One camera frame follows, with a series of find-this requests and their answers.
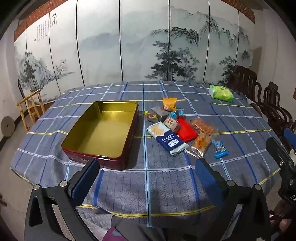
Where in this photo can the painted landscape folding screen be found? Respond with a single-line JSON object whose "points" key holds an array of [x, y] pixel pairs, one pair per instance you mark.
{"points": [[138, 46]]}

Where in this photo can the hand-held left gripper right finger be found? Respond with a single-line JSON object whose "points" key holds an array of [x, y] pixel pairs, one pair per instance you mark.
{"points": [[208, 178]]}

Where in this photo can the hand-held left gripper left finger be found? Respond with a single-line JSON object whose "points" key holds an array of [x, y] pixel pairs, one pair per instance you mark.
{"points": [[85, 178]]}

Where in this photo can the clear orange label snack packet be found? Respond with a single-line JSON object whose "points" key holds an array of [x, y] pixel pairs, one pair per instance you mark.
{"points": [[200, 143]]}

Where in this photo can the bamboo chair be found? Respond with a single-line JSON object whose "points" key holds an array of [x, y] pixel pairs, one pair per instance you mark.
{"points": [[24, 115]]}

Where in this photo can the pink brown snack packet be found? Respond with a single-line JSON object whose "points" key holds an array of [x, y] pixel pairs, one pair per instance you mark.
{"points": [[171, 122]]}

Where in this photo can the pink printed cloth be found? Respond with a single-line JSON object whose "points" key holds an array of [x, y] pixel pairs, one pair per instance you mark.
{"points": [[114, 235]]}

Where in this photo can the dark grey snack packet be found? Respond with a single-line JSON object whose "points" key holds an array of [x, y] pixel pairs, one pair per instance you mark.
{"points": [[159, 112]]}

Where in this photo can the yellow candy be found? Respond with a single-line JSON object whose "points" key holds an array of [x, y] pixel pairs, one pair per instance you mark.
{"points": [[150, 115]]}

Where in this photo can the red tin box gold inside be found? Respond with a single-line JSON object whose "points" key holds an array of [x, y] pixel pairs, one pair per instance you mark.
{"points": [[99, 132]]}

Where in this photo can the clear peanut packet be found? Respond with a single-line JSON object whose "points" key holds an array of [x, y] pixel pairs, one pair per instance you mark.
{"points": [[204, 127]]}

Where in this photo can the red snack packet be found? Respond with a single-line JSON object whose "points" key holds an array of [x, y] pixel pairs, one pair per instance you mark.
{"points": [[186, 131]]}

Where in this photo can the green packet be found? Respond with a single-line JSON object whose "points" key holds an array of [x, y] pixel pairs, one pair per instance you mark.
{"points": [[220, 92]]}

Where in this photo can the quilted grey cloth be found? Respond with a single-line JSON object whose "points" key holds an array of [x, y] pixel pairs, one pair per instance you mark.
{"points": [[92, 220]]}

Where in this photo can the white blue cracker packet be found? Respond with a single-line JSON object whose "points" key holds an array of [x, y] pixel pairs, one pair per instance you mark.
{"points": [[168, 141]]}

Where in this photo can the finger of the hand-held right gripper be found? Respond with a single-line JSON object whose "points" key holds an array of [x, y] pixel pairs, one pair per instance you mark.
{"points": [[289, 135], [275, 148]]}

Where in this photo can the blue plaid tablecloth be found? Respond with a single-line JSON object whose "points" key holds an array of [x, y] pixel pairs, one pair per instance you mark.
{"points": [[161, 180]]}

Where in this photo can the small blue snack packet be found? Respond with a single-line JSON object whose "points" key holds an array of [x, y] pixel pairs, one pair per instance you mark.
{"points": [[175, 114]]}

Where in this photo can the round grey millstone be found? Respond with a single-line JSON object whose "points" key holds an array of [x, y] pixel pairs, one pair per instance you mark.
{"points": [[7, 127]]}

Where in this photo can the clear blue ended candy packet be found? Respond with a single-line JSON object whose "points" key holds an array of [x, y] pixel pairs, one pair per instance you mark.
{"points": [[219, 148]]}

